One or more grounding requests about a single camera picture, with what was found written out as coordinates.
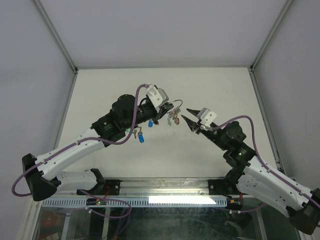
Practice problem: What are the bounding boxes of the silver keys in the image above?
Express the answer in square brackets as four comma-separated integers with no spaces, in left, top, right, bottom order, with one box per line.
[168,107,181,119]

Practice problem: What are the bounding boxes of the large silver keyring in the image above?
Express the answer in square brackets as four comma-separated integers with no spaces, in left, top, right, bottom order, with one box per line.
[169,99,183,108]

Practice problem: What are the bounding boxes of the red key tag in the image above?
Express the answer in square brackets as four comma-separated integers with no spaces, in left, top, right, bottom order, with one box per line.
[174,117,180,125]

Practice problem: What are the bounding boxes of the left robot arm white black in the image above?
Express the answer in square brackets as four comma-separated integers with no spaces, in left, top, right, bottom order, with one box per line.
[22,94,174,202]

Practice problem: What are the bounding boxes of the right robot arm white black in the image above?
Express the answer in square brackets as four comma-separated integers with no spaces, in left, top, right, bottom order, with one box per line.
[182,107,320,235]

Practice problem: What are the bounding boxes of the blue key tag upper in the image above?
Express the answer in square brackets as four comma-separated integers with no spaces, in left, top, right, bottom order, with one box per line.
[148,119,153,128]

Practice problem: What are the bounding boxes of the blue key tag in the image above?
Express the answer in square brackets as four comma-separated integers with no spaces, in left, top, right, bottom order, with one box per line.
[148,119,153,128]
[138,133,145,143]

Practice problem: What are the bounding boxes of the silver key on lower blue tag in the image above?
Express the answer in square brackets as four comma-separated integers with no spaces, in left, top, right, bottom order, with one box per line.
[137,126,143,135]

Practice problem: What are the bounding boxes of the blue key tag lower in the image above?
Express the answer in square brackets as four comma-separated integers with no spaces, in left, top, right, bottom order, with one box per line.
[138,133,145,143]

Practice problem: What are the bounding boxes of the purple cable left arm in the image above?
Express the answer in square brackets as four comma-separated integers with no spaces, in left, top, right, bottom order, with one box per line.
[11,83,151,197]

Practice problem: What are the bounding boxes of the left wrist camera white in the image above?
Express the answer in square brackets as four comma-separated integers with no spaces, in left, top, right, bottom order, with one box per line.
[146,84,169,112]

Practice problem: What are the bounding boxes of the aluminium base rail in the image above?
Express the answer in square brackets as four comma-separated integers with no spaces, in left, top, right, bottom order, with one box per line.
[49,176,296,198]

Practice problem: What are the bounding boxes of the white cable duct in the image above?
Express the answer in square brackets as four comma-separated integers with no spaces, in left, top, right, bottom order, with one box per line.
[42,195,227,208]

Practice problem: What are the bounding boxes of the aluminium frame post left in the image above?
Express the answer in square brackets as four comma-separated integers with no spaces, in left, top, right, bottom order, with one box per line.
[31,0,78,73]

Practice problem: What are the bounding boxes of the aluminium frame post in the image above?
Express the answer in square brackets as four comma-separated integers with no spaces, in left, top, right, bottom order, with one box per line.
[250,0,295,72]
[31,0,78,73]

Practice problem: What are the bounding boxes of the aluminium frame post right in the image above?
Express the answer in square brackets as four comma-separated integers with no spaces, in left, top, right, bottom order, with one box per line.
[250,0,295,72]

